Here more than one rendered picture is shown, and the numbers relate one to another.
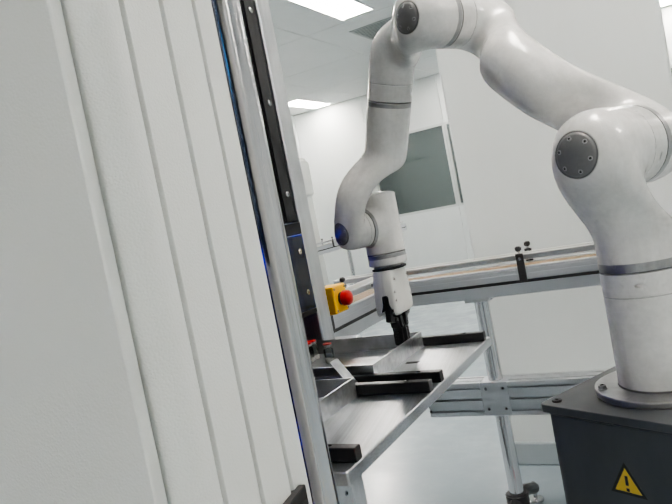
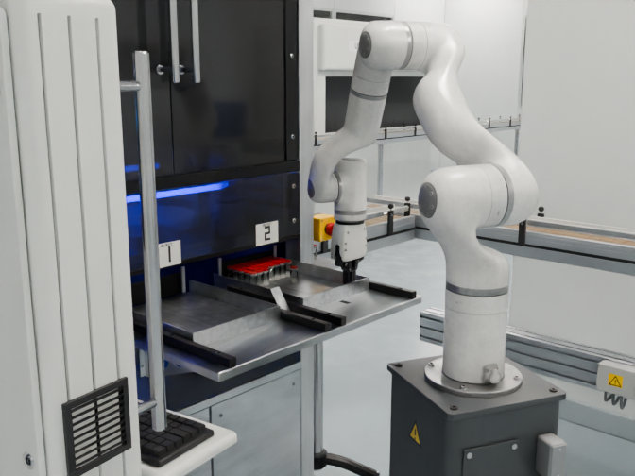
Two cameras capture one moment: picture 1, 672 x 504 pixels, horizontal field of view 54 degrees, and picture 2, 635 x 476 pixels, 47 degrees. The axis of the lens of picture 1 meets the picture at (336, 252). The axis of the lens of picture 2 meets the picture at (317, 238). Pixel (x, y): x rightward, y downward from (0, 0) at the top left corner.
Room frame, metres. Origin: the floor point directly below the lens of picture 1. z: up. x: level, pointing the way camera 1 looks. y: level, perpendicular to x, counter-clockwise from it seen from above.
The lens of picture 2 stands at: (-0.44, -0.45, 1.44)
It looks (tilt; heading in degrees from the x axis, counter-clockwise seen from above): 12 degrees down; 13
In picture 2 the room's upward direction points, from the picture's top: straight up
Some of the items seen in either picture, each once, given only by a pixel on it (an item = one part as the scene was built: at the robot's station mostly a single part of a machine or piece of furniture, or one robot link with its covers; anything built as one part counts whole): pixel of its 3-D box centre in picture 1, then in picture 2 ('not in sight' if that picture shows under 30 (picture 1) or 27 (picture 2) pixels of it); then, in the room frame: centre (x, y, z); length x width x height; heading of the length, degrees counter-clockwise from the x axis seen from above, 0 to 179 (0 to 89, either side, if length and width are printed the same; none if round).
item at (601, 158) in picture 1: (616, 189); (465, 228); (0.94, -0.41, 1.16); 0.19 x 0.12 x 0.24; 126
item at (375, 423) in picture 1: (322, 396); (263, 311); (1.24, 0.08, 0.87); 0.70 x 0.48 x 0.02; 151
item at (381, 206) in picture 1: (379, 222); (349, 183); (1.41, -0.10, 1.17); 0.09 x 0.08 x 0.13; 126
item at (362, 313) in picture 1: (339, 309); (344, 230); (2.02, 0.02, 0.92); 0.69 x 0.16 x 0.16; 151
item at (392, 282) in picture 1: (392, 287); (350, 238); (1.42, -0.11, 1.03); 0.10 x 0.08 x 0.11; 151
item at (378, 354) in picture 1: (330, 359); (290, 281); (1.43, 0.06, 0.90); 0.34 x 0.26 x 0.04; 61
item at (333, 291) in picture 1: (329, 299); (319, 227); (1.70, 0.04, 1.00); 0.08 x 0.07 x 0.07; 61
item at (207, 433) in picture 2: not in sight; (109, 416); (0.72, 0.22, 0.82); 0.40 x 0.14 x 0.02; 70
